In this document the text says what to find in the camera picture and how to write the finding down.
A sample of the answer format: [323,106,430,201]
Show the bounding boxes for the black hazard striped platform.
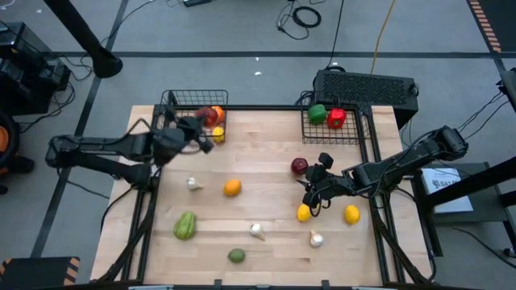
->
[0,256,81,290]

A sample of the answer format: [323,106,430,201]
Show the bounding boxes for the black mat orange striped edge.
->
[467,0,516,53]

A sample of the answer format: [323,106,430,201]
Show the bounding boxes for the black equipment rack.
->
[0,22,73,116]

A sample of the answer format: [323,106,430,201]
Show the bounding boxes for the white garlic bulb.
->
[186,176,205,192]
[249,223,267,242]
[309,230,325,249]

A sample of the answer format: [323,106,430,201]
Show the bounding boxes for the black side table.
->
[410,155,516,259]

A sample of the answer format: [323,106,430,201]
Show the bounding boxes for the dark red apple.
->
[290,157,310,176]

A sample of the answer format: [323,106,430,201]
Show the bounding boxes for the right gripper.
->
[296,164,347,209]

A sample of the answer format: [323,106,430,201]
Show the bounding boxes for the red bell pepper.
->
[327,107,347,130]

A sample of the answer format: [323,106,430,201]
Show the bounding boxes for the white printed paper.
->
[421,167,475,214]

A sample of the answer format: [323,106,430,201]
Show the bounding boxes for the black computer case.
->
[313,68,420,131]

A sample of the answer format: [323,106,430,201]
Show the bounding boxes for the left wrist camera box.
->
[177,115,205,141]

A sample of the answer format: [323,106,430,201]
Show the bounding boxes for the black hanging cable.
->
[325,0,346,69]

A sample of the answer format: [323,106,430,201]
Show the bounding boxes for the dark equipment box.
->
[498,67,516,114]

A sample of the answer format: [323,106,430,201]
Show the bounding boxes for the coiled black cable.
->
[276,0,323,41]

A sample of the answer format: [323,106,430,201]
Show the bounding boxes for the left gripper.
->
[155,127,215,166]

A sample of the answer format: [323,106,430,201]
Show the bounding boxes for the green lime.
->
[227,247,247,265]

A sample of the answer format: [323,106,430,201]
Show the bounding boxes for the black stand pole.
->
[43,0,124,79]

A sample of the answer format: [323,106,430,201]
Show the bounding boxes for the black orange round machine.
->
[0,110,36,194]

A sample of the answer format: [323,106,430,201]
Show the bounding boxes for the yellow hanging cable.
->
[369,0,397,76]

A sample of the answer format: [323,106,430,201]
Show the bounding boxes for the black wire basket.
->
[300,91,372,145]
[155,89,230,144]

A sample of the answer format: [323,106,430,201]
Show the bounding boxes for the green bell pepper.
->
[307,103,328,126]

